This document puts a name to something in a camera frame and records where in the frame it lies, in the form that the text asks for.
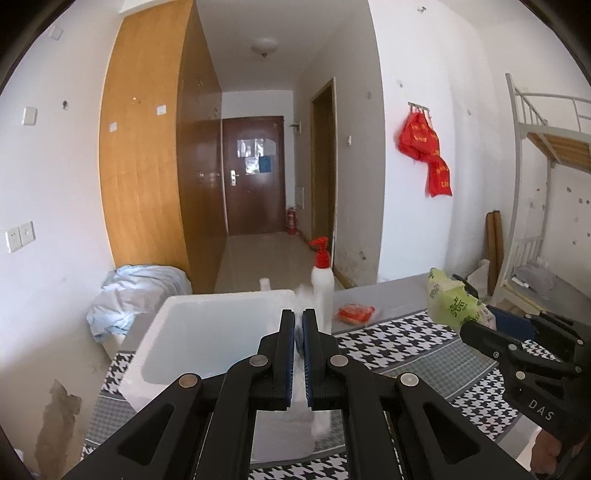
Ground white foam box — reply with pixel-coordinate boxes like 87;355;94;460
119;286;342;464

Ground green tissue pack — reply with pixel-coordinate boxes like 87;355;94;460
427;268;497;333

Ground person's right hand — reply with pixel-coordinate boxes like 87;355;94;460
530;430;562;475

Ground houndstooth tablecloth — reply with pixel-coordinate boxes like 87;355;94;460
81;274;540;479

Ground orange snack packet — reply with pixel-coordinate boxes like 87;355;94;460
335;304;376;325

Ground light blue crumpled sheet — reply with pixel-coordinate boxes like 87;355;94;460
86;265;192;343

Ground wooden sticks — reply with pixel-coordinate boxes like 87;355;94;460
485;210;504;296

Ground white pump bottle red cap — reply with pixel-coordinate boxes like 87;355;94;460
310;237;335;334

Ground red fire extinguisher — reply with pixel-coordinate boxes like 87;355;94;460
287;207;297;235

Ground white metal bunk bed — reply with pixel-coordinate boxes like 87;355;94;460
493;74;590;322

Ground dark brown entrance door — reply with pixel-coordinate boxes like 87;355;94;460
222;116;286;236

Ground red hanging cloth bag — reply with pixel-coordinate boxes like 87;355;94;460
398;104;453;197

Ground wooden wardrobe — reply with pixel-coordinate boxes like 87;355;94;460
99;1;226;293

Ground ceiling lamp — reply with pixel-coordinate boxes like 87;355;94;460
252;37;279;58

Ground double wall socket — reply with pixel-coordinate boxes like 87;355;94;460
4;221;36;253

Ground side door frame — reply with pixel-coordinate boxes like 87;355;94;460
311;79;338;248

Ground white wall switch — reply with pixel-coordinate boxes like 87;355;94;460
21;106;38;126

